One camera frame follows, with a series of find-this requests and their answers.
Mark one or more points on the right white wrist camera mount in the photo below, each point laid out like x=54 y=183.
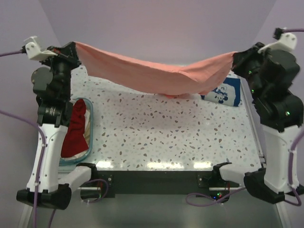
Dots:
x=285 y=41

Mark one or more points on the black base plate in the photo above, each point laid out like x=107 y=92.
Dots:
x=156 y=183

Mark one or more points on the folded blue printed t-shirt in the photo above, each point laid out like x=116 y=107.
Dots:
x=227 y=93

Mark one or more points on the salmon pink t-shirt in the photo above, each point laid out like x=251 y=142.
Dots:
x=156 y=78

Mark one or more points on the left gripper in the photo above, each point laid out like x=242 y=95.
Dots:
x=68 y=53

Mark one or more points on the red t-shirt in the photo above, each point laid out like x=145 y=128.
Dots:
x=74 y=142

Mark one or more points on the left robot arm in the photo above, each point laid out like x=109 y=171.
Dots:
x=52 y=86

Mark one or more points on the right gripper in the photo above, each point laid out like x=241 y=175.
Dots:
x=241 y=58

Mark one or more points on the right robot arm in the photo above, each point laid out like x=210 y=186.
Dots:
x=281 y=115

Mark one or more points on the clear teal plastic bin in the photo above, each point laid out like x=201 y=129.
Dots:
x=68 y=161

